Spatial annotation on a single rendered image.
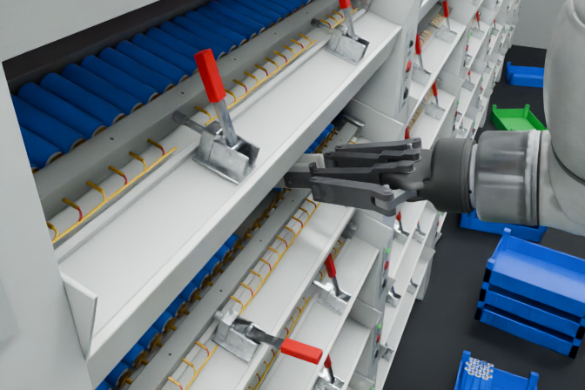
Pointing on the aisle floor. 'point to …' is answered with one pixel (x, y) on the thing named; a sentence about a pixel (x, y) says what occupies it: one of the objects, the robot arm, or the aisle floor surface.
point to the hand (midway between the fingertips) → (292, 171)
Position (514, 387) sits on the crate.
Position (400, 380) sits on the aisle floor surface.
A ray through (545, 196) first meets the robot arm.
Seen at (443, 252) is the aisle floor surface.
